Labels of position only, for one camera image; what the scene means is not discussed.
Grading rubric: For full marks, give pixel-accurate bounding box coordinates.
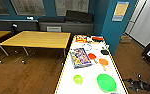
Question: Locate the green bowl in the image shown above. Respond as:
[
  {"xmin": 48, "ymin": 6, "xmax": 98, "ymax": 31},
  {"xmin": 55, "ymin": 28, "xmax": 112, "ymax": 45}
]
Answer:
[{"xmin": 96, "ymin": 73, "xmax": 117, "ymax": 93}]

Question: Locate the yellow-green bowl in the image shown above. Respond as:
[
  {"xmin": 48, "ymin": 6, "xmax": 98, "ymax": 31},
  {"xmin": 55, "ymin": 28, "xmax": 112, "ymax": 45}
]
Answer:
[{"xmin": 73, "ymin": 74, "xmax": 84, "ymax": 85}]

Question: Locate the brown cardboard box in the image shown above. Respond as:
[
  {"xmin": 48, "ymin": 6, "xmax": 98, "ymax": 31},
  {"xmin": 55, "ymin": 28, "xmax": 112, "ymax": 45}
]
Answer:
[{"xmin": 120, "ymin": 33, "xmax": 133, "ymax": 44}]

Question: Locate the yellow air hockey table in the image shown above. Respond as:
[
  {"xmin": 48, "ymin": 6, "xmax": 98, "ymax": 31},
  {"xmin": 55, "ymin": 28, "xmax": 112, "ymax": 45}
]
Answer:
[{"xmin": 53, "ymin": 34, "xmax": 130, "ymax": 94}]

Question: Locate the red table tennis paddle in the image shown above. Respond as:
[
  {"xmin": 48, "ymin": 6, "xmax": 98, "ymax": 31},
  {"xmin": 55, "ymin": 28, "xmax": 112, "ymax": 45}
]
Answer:
[{"xmin": 91, "ymin": 35, "xmax": 105, "ymax": 43}]

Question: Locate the colourful board game box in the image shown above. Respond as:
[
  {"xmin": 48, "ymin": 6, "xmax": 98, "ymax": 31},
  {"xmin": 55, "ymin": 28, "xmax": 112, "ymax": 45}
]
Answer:
[{"xmin": 69, "ymin": 47, "xmax": 93, "ymax": 69}]

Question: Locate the orange yellow game box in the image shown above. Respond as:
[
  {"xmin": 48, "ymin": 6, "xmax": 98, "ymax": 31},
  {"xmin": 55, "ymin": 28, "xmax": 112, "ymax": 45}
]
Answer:
[{"xmin": 74, "ymin": 34, "xmax": 89, "ymax": 44}]

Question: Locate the dark grey bench sofa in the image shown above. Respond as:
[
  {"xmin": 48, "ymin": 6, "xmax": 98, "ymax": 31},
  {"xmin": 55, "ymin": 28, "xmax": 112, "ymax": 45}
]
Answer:
[
  {"xmin": 0, "ymin": 18, "xmax": 40, "ymax": 33},
  {"xmin": 37, "ymin": 9, "xmax": 95, "ymax": 34}
]

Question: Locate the yellow wall notice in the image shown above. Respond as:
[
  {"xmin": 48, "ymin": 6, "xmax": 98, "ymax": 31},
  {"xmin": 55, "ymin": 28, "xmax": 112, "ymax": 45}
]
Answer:
[{"xmin": 111, "ymin": 1, "xmax": 130, "ymax": 22}]

